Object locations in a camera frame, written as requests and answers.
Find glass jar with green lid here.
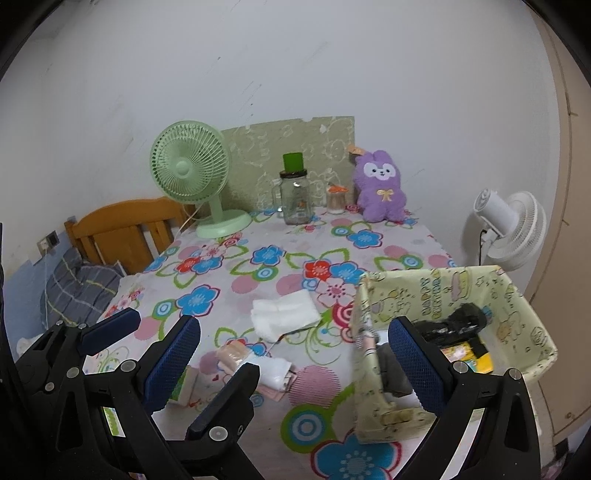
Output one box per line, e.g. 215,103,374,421
272,152,319,226

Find beige and white sachet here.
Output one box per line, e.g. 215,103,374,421
256,355,294,393

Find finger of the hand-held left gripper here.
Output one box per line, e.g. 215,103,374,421
16,308,141,370
186,362,262,445

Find floral tablecloth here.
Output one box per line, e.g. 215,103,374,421
83,208,467,480

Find beige cloth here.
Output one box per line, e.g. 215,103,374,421
216,340,252,376

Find yellow cartoon tissue pack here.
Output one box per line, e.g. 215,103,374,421
438,339,495,374

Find black plastic bag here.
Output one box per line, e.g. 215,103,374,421
411,302,492,344

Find purple plush bunny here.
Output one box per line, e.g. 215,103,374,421
348,145,408,221

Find green desk fan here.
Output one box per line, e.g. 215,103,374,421
149,121,252,239

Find wooden bed headboard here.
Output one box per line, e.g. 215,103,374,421
64,198,197,275

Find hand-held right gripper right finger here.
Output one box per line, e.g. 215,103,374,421
388,316,542,480

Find yellow patterned fabric storage box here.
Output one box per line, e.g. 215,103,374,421
352,265,558,444

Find pink cloth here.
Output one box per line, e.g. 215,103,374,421
254,374,298,406

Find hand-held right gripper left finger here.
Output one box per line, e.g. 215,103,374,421
85,315,201,444

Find grey drawstring pouch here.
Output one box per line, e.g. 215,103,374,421
375,344,416,398

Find toothpick holder with orange lid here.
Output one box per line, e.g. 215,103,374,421
325,184,348,215

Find beige door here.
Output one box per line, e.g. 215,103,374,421
524,14,591,435

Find green patterned board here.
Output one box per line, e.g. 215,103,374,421
221,116,357,213

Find grey plaid pillow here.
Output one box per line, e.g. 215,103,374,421
44,249,123,330

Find white standing fan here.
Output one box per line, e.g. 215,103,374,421
475,188,548,273

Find white cloth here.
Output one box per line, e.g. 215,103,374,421
250,290,320,343

